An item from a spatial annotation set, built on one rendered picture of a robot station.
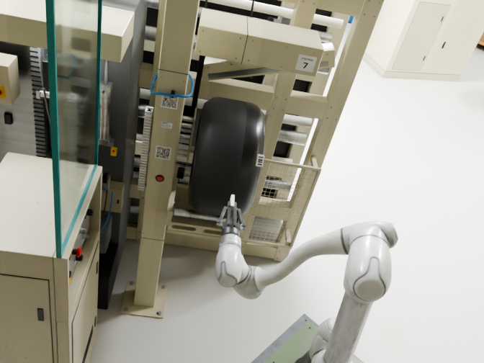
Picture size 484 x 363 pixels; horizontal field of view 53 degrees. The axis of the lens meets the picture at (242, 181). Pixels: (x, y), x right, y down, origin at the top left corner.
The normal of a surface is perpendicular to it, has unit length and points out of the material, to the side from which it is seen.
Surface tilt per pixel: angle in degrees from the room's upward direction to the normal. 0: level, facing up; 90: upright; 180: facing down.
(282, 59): 90
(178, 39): 90
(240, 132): 30
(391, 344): 0
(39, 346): 90
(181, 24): 90
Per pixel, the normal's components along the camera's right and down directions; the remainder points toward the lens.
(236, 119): 0.19, -0.55
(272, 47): 0.00, 0.62
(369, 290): -0.21, 0.43
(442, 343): 0.20, -0.77
